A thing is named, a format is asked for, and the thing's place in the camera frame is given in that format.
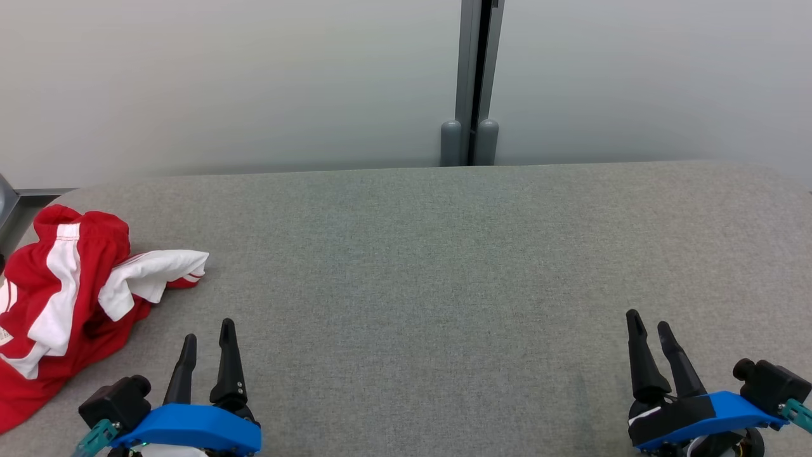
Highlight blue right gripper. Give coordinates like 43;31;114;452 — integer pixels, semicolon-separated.
626;309;788;455

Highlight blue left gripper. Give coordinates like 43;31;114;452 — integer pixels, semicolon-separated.
111;319;263;457

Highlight red basketball jersey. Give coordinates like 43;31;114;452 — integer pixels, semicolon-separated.
0;249;210;436

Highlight left camera cable, teal plug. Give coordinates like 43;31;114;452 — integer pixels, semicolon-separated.
72;418;120;457

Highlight camera cable, teal plug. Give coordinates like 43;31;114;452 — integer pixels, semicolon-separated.
72;418;120;457
780;399;812;434

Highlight right camera cable, teal plug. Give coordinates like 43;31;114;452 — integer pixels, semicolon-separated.
780;399;812;434

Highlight grey partition post, single foot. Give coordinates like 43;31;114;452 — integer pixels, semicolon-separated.
0;174;78;255

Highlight grey partition post, twin feet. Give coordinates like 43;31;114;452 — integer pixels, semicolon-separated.
440;0;506;168

